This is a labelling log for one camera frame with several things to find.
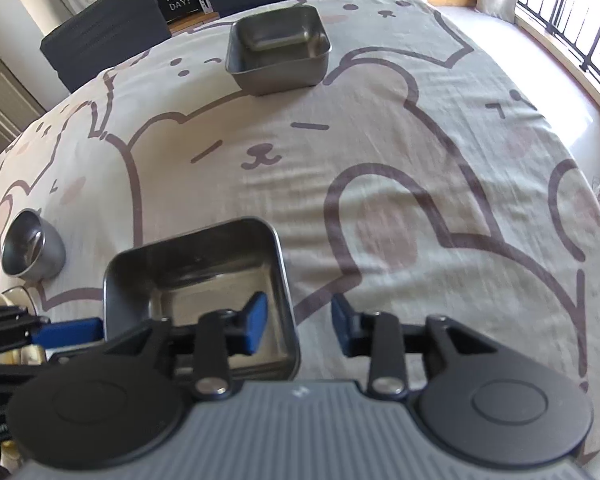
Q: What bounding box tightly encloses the stainless steel rectangular tray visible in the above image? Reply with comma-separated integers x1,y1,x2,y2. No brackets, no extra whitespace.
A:
102,216,302,382
224,4,332,97

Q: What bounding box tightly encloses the bear-print tablecloth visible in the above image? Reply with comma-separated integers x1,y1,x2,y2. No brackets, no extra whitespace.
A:
0,0,600,480

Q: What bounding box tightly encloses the panelled lower cabinet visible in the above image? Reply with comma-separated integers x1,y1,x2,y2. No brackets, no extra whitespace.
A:
0,55,48,161

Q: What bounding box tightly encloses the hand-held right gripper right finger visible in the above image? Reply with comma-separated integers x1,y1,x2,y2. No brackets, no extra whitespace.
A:
331,294,501,401

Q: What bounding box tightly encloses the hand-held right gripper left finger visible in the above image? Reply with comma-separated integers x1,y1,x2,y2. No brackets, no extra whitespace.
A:
105,292,268,401

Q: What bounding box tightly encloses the dark round metal bowl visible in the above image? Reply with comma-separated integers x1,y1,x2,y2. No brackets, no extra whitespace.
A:
1,209,67,279

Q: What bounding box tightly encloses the black window railing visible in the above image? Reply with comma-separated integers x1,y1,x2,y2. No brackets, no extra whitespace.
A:
517,0,600,96

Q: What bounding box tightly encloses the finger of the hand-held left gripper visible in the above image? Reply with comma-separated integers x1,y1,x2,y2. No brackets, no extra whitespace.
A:
29,316,106,351

